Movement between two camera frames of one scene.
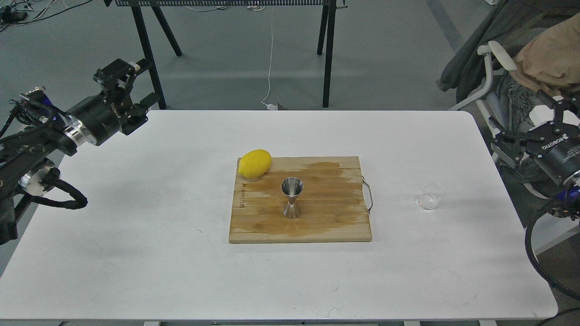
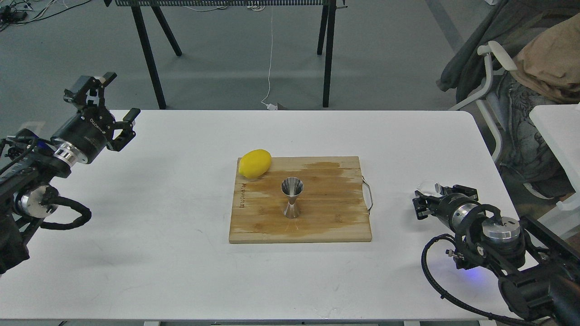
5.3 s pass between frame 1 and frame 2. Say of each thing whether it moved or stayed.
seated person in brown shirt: stayed
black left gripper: moved
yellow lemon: stayed
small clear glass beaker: stayed
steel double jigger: stayed
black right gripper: moved
